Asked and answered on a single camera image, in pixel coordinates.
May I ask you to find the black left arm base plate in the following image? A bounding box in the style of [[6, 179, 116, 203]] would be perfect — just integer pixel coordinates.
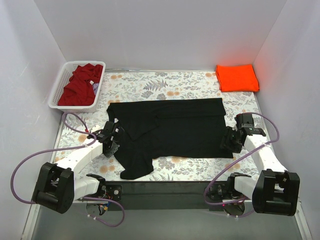
[[85, 184, 123, 201]]

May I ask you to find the black t-shirt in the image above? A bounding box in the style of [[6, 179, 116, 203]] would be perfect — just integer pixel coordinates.
[[106, 98, 233, 180]]

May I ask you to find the floral patterned table mat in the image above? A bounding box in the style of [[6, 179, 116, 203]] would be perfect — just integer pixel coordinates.
[[54, 71, 265, 181]]

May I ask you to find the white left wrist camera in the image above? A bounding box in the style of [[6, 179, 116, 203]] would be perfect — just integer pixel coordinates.
[[85, 125, 102, 133]]

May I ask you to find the aluminium front rail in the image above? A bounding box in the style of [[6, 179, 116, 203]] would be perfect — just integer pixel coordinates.
[[31, 181, 301, 204]]

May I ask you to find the lavender garment in basket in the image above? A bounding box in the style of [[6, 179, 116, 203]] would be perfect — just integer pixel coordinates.
[[90, 81, 100, 96]]

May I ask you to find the folded orange t-shirt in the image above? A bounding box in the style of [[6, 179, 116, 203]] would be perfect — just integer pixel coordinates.
[[215, 64, 260, 92]]

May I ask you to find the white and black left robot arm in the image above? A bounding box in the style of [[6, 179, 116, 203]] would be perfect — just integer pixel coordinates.
[[32, 121, 124, 214]]

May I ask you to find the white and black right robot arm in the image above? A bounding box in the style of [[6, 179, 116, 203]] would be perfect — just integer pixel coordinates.
[[220, 113, 300, 216]]

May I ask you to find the red t-shirt in basket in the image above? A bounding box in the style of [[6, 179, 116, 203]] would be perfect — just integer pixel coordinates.
[[57, 63, 103, 106]]

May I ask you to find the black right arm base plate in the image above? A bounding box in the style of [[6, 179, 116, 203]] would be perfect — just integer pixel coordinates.
[[207, 182, 249, 201]]

